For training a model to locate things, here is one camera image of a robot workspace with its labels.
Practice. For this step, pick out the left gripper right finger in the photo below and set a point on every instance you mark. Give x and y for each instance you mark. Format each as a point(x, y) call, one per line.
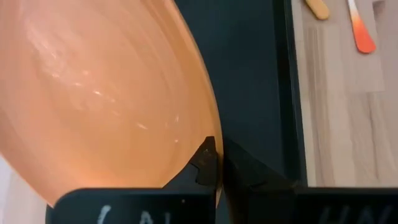
point(258, 199)

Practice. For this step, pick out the black plastic tray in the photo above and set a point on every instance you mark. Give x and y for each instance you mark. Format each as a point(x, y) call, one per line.
point(248, 77)

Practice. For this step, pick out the orange round plate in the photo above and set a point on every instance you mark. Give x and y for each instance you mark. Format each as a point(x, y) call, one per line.
point(93, 93)

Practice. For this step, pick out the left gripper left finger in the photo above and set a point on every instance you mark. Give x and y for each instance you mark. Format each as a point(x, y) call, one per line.
point(130, 207)

